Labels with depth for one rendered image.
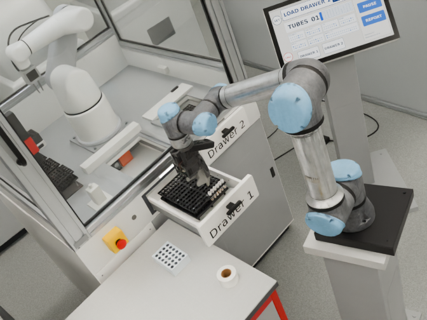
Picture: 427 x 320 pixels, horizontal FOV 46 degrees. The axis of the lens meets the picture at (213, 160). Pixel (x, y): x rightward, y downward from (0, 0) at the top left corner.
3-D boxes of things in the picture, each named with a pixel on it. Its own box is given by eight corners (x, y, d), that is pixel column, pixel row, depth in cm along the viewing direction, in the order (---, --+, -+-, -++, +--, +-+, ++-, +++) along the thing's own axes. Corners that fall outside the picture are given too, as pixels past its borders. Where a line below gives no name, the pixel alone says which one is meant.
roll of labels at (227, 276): (242, 273, 176) (239, 266, 173) (234, 290, 172) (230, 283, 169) (224, 270, 179) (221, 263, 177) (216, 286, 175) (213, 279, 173)
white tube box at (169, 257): (191, 260, 187) (187, 254, 185) (175, 277, 184) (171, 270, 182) (171, 246, 196) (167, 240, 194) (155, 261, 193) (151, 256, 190)
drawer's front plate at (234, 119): (250, 125, 228) (243, 106, 221) (207, 166, 216) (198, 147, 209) (247, 124, 229) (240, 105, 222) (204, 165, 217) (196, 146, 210)
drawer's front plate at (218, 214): (259, 194, 193) (251, 174, 186) (209, 247, 181) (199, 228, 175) (256, 193, 194) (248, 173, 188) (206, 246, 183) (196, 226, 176)
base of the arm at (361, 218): (377, 200, 176) (373, 179, 170) (373, 233, 166) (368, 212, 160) (333, 200, 183) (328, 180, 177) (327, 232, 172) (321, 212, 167)
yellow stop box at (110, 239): (130, 242, 193) (122, 230, 189) (116, 255, 190) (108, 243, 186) (122, 237, 197) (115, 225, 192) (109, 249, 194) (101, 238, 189)
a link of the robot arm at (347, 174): (371, 185, 168) (365, 155, 161) (358, 214, 161) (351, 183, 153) (337, 181, 175) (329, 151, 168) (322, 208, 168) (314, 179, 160)
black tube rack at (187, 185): (230, 193, 196) (225, 181, 192) (199, 223, 189) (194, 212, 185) (192, 176, 211) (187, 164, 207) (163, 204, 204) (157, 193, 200)
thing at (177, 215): (252, 193, 193) (248, 182, 189) (207, 240, 182) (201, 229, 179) (184, 163, 220) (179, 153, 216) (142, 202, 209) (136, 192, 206)
